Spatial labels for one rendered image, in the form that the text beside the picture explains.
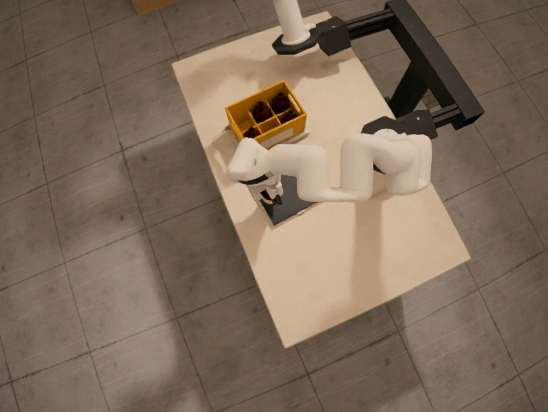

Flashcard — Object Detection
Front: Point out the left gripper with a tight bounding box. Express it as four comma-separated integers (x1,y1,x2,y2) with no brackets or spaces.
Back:
266,182,283,206

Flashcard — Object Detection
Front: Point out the yellow plastic crate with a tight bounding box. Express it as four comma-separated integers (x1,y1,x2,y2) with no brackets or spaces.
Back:
225,80,307,150

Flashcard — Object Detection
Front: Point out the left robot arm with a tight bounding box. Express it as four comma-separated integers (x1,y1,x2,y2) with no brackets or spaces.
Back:
226,129,432,202

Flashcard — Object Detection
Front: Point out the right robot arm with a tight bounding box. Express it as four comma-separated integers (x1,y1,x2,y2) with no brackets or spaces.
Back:
273,0,316,45

